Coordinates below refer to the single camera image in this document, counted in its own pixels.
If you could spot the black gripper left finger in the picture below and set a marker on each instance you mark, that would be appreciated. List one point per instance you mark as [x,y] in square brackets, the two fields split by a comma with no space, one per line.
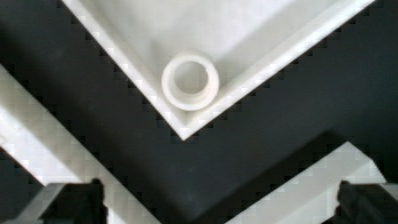
[67,204]

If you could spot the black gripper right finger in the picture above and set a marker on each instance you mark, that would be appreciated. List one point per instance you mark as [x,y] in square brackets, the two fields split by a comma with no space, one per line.
[367,204]

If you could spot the white square tabletop panel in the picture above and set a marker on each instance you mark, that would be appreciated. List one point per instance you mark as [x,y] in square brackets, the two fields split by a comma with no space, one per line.
[202,48]

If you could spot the white L-shaped obstacle wall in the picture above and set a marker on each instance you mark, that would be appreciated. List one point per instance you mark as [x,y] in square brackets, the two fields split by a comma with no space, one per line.
[47,150]

